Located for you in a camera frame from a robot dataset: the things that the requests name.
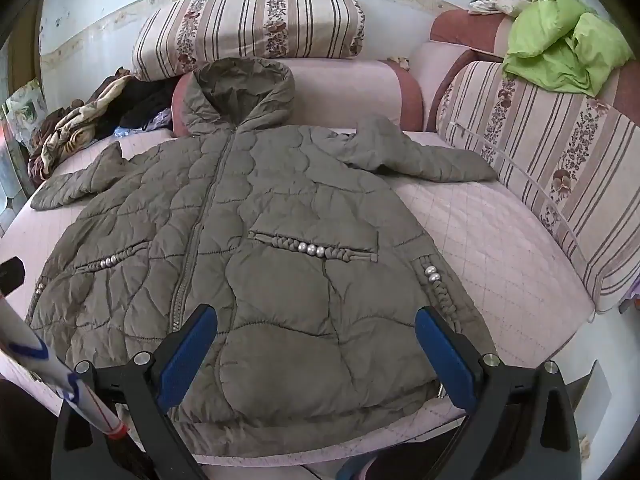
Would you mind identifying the pink red sofa backrest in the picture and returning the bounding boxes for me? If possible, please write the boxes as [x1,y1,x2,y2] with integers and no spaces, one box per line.
[410,8,640,131]

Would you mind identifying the floral picture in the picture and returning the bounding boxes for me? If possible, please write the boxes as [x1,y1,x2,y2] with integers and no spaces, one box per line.
[5,78,48,151]

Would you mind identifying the brown floral blanket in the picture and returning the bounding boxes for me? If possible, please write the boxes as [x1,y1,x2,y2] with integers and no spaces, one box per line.
[27,66,133,186]

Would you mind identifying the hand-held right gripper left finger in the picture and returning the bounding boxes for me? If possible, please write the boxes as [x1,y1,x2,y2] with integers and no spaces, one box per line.
[52,304,218,480]

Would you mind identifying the black clothing pile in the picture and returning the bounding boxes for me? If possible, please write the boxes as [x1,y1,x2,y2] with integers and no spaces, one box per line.
[97,77,181,131]

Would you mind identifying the purple patterned cloth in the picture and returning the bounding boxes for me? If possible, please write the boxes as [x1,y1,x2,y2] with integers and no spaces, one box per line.
[619,280,640,313]

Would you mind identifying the stained glass door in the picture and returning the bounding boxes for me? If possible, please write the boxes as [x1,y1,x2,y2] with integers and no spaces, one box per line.
[0,160,36,233]

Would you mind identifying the green quilt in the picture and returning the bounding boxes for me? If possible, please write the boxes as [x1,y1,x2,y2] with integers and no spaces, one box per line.
[501,0,635,98]

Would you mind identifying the pink quilted bed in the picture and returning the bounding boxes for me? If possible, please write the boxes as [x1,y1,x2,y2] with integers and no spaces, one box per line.
[0,127,596,468]

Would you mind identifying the long striped floral cushion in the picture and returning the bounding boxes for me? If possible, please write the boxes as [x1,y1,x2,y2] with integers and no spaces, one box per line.
[435,60,640,313]

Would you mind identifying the olive quilted hooded jacket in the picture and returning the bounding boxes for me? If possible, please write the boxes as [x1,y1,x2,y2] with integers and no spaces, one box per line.
[24,57,498,443]

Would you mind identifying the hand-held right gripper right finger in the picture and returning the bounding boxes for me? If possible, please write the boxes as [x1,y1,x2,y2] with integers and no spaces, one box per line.
[416,305,583,480]

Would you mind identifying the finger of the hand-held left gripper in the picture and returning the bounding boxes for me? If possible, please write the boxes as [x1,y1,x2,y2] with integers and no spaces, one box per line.
[0,256,26,296]

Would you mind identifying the pink bolster cushion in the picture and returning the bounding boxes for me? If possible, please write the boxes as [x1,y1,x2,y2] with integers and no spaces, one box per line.
[171,57,425,138]

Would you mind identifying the clear plastic bag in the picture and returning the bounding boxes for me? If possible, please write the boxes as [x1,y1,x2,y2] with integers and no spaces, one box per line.
[114,107,173,138]

